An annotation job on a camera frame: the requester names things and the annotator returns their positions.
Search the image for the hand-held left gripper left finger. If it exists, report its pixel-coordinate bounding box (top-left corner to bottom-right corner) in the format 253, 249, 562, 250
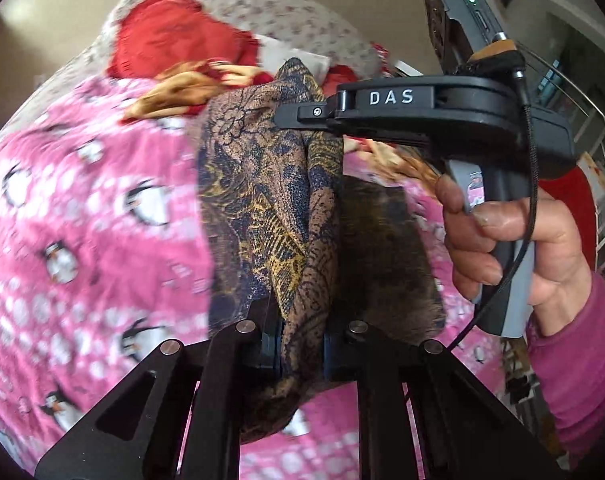
32, 302, 284, 480

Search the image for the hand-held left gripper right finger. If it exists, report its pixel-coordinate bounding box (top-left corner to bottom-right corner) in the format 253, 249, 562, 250
323, 317, 573, 480

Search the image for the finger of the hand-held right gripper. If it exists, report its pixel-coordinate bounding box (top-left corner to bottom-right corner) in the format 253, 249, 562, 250
274, 83, 438, 137

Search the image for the brown patterned garment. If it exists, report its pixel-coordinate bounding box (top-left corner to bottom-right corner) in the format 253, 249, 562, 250
195, 57, 446, 443

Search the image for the person's right forearm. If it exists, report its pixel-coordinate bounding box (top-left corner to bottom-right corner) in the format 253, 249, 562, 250
525, 270, 605, 473

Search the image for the person's right hand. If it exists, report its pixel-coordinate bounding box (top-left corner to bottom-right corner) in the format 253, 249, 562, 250
435, 175, 594, 339

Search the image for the red pillow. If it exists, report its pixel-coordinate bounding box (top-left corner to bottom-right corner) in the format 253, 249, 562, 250
323, 64, 363, 93

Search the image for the white pillow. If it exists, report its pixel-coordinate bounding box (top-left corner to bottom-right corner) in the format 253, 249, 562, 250
260, 35, 331, 81

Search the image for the floral white mattress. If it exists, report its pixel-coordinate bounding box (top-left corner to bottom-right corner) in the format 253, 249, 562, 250
0, 0, 383, 151

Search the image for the golden red satin cloth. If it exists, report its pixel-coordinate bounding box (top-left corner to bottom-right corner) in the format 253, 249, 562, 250
121, 60, 273, 121

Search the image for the pink penguin blanket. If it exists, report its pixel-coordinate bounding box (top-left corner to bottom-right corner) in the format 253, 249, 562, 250
0, 77, 538, 480

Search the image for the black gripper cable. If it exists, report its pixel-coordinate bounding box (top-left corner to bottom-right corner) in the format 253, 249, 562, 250
445, 67, 541, 351

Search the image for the metal wire rack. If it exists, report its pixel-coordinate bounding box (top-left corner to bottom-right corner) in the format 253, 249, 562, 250
523, 45, 605, 271

